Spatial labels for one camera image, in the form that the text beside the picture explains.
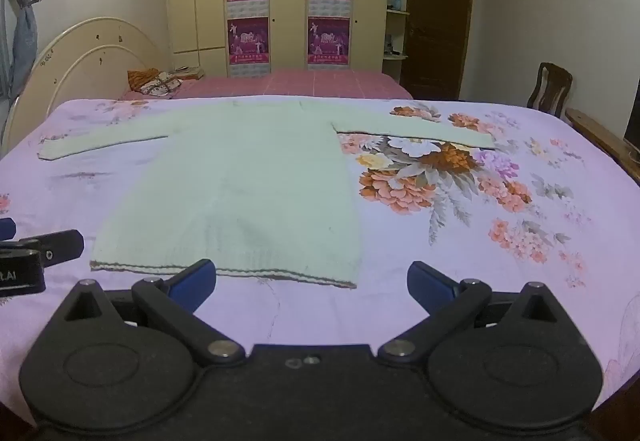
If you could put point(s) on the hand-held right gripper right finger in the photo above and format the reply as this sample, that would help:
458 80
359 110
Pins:
429 285

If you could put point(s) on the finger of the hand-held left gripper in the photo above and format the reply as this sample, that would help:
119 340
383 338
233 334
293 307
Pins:
60 246
6 228

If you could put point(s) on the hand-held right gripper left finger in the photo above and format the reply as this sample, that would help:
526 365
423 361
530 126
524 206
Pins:
192 285

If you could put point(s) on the light green knitted sweater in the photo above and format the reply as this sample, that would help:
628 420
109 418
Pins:
240 181

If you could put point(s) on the cream round headboard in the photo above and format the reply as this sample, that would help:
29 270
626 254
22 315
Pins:
75 61

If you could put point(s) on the orange cloth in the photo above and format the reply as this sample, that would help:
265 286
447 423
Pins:
140 78

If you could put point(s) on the patterned white brown pillow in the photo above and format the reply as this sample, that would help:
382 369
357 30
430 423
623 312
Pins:
162 85

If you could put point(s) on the grey blue curtain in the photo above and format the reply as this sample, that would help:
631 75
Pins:
22 21

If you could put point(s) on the flat book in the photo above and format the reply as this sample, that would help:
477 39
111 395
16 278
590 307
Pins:
189 72

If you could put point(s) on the wooden side table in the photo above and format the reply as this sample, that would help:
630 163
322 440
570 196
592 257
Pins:
595 131

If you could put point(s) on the cream corner shelf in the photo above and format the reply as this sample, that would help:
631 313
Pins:
395 61

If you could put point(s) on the dark wooden chair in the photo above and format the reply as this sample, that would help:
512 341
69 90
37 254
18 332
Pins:
547 91

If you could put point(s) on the dark wooden door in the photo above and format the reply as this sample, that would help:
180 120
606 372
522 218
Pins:
437 21

